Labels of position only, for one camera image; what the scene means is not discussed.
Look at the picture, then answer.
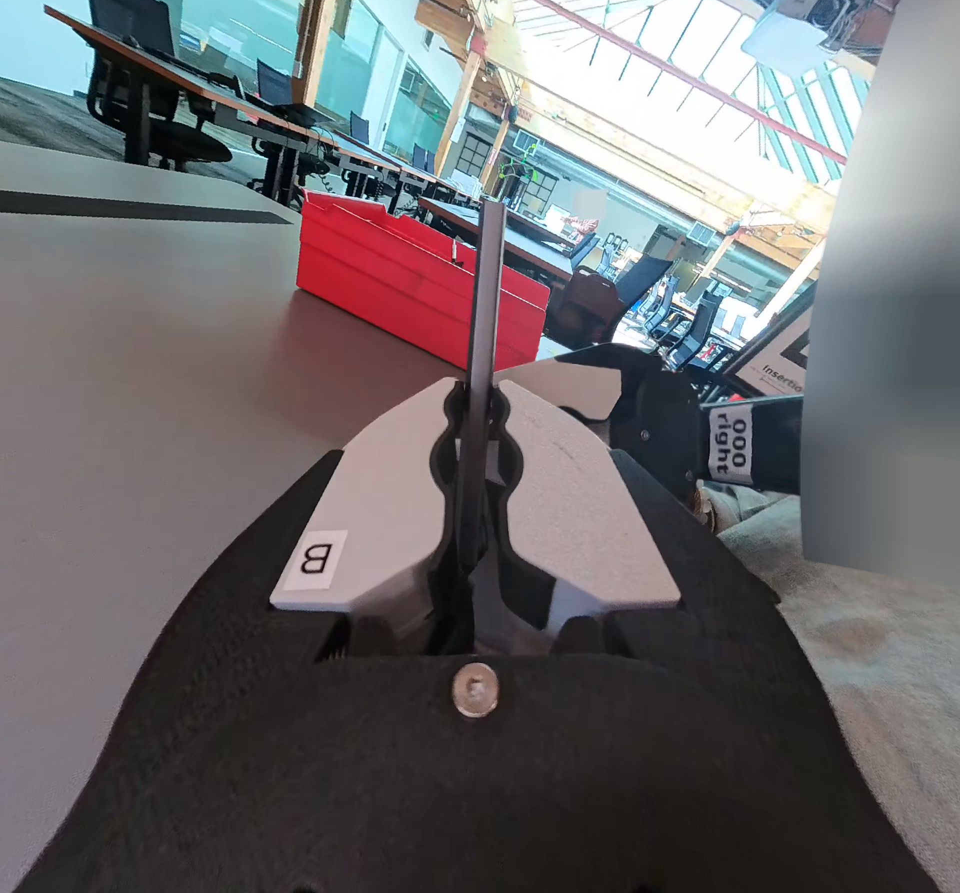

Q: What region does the white ceiling projector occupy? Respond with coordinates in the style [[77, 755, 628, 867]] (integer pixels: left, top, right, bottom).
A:
[[741, 0, 854, 71]]

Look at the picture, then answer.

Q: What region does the wooden office desk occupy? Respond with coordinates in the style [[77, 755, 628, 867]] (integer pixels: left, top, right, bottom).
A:
[[43, 4, 339, 193]]

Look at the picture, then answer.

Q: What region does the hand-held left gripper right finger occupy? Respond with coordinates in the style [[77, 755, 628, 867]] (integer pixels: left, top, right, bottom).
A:
[[491, 379, 684, 629]]

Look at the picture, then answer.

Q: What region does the black office chair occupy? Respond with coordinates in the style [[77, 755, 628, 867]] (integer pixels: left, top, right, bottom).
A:
[[86, 53, 235, 168], [615, 254, 676, 343]]

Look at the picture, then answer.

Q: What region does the red ceiling pipe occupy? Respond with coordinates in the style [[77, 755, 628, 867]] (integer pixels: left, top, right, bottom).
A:
[[504, 0, 849, 168]]

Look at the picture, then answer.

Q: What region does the white printed sign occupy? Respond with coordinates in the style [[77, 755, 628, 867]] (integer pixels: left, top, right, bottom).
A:
[[723, 281, 819, 401]]

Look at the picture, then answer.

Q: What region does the dark office desk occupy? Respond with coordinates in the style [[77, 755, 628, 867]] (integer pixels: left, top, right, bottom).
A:
[[416, 195, 594, 287]]

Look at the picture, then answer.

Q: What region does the red plastic bin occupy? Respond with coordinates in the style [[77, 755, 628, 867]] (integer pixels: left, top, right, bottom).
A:
[[296, 188, 551, 373]]

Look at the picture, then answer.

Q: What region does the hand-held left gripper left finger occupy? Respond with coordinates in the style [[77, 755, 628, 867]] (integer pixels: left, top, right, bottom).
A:
[[268, 377, 461, 622]]

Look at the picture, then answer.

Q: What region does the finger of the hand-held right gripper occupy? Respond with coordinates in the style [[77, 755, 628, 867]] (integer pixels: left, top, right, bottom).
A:
[[493, 353, 625, 423]]

